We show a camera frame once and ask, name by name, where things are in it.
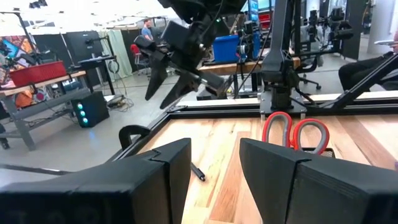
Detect black standing desk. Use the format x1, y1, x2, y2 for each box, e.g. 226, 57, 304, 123
77, 54, 118, 96

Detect black aluminium table frame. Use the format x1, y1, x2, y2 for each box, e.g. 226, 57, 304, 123
0, 54, 398, 177

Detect wooden workbench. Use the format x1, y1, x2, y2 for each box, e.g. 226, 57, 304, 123
198, 55, 301, 100

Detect blue plastic bin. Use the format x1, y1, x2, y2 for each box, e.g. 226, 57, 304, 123
212, 34, 261, 63

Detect black frame hook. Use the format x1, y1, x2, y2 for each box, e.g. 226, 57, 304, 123
119, 124, 152, 151

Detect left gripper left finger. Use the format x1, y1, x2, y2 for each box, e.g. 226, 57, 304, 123
0, 138, 192, 224

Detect pale green curtain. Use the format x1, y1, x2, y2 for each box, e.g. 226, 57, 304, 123
98, 28, 134, 82

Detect colourful wall mural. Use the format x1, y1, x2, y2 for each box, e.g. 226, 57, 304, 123
0, 34, 35, 85

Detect wooden table with grey legs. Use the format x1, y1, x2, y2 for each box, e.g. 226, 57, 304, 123
0, 70, 91, 152

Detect person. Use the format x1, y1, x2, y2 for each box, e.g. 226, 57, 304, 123
338, 29, 398, 91
141, 18, 155, 41

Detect red-handled scissors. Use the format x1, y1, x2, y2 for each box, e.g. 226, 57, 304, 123
261, 111, 330, 156

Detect black pen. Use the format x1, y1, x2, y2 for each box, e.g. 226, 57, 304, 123
190, 161, 206, 182

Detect black box with green lights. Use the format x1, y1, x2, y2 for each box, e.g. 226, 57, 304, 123
70, 90, 110, 128

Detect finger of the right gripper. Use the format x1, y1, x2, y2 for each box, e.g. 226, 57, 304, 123
159, 71, 203, 110
144, 52, 171, 102

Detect red chair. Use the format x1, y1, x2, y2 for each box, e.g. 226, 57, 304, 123
129, 43, 150, 75

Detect red plastic crate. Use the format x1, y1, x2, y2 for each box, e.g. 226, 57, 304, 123
9, 60, 68, 87

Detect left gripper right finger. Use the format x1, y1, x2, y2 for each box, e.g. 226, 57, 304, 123
239, 138, 398, 224

